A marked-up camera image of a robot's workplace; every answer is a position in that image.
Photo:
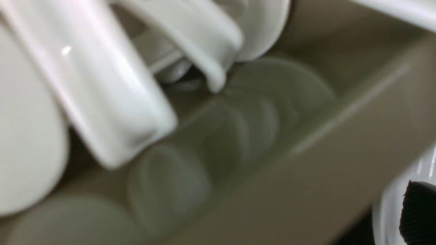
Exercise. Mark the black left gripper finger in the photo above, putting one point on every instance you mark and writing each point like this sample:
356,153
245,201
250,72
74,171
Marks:
418,217

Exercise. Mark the white bowl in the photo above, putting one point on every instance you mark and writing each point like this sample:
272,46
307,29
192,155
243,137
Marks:
387,211

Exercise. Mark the white spoon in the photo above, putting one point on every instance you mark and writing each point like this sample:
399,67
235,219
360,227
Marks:
104,87

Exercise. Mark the olive green spoon bin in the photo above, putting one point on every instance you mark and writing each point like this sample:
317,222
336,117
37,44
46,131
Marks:
293,151

